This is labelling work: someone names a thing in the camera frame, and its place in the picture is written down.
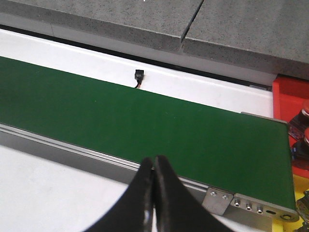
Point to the yellow plastic tray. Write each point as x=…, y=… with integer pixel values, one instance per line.
x=300, y=184

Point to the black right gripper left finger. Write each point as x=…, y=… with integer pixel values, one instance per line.
x=133, y=212

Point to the green conveyor belt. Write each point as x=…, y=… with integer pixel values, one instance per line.
x=224, y=158

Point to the red plastic tray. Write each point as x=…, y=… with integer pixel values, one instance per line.
x=288, y=96

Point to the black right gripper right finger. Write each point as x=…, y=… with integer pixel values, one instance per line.
x=176, y=208

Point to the black sensor with cable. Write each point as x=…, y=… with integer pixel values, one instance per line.
x=139, y=76

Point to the grey stone counter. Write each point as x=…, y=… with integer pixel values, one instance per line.
x=252, y=40

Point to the red mushroom push button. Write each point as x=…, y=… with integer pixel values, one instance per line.
x=300, y=122
x=300, y=152

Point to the yellow mushroom push button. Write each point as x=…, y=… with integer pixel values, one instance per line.
x=302, y=206

